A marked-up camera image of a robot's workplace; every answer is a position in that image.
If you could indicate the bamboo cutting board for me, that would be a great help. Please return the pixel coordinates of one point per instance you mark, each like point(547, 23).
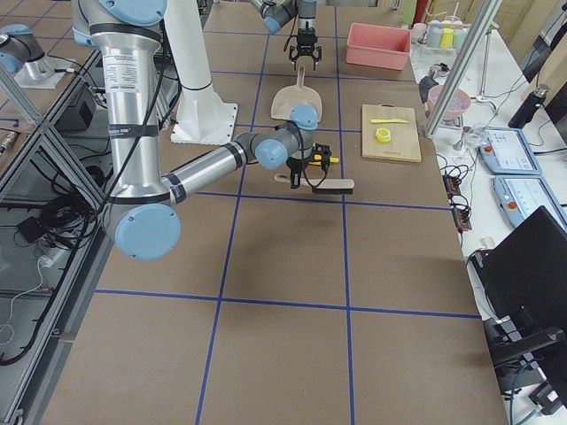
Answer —
point(404, 145)

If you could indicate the yellow toy corn cob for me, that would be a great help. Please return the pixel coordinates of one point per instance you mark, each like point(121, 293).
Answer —
point(333, 158)

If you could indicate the yellow toy knife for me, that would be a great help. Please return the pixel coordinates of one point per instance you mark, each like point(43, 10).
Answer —
point(389, 121)

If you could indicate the teach pendant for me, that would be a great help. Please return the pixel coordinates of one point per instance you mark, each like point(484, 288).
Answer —
point(506, 151)
point(521, 195)

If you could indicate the beige plastic dustpan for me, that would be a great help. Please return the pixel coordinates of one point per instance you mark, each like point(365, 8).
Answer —
point(295, 95)

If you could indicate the aluminium frame post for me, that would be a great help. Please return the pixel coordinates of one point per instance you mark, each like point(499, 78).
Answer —
point(477, 34)

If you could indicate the beige hand brush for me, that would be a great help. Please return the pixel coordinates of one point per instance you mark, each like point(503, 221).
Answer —
point(327, 186)

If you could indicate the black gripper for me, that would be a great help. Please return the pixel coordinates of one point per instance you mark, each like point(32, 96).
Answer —
point(293, 165)
point(305, 39)

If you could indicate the yellow toy lemon slice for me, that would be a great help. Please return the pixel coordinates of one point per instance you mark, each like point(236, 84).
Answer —
point(383, 135)

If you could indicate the lower teach pendant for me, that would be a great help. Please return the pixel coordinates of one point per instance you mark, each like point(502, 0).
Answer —
point(521, 195)

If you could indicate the pink plastic bin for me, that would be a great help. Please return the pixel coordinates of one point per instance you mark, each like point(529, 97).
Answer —
point(378, 46)

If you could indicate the upper teach pendant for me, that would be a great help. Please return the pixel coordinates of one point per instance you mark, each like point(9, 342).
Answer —
point(506, 151)

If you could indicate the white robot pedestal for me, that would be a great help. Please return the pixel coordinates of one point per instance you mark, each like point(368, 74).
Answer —
point(201, 117)

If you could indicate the stack of coloured cups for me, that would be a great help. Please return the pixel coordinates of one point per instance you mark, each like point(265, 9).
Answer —
point(448, 34)

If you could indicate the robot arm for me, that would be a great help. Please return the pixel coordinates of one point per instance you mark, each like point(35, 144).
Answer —
point(302, 14)
point(139, 210)

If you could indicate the pink bowl with pieces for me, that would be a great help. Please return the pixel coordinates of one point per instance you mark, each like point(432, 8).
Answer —
point(459, 103)

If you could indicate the dark grey cloth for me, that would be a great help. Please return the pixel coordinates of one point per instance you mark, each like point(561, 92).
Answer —
point(425, 85)

